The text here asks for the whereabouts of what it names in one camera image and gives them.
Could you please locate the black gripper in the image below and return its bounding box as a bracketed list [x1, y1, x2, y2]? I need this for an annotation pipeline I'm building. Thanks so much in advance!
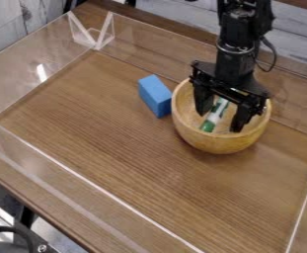
[189, 60, 270, 132]

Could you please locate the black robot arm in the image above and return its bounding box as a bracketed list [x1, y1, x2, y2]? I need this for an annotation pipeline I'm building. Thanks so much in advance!
[189, 0, 276, 132]

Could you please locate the blue rectangular block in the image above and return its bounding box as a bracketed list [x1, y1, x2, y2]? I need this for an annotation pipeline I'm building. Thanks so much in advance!
[139, 74, 171, 118]

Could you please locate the brown wooden bowl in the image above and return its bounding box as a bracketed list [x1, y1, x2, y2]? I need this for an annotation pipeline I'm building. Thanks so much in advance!
[171, 79, 271, 154]

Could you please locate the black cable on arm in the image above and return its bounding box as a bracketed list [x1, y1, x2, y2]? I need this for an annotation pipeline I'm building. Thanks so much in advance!
[254, 36, 278, 73]

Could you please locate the clear acrylic corner bracket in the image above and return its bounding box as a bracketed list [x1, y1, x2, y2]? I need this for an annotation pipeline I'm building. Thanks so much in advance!
[67, 12, 115, 50]

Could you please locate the green and white marker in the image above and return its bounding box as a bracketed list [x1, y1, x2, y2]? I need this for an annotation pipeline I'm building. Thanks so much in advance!
[199, 98, 230, 132]

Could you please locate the black cable lower left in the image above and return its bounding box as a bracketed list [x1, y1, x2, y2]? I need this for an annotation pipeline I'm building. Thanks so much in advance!
[0, 225, 32, 253]

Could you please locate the black metal frame piece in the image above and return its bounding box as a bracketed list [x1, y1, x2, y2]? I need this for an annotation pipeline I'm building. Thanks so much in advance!
[12, 221, 60, 253]

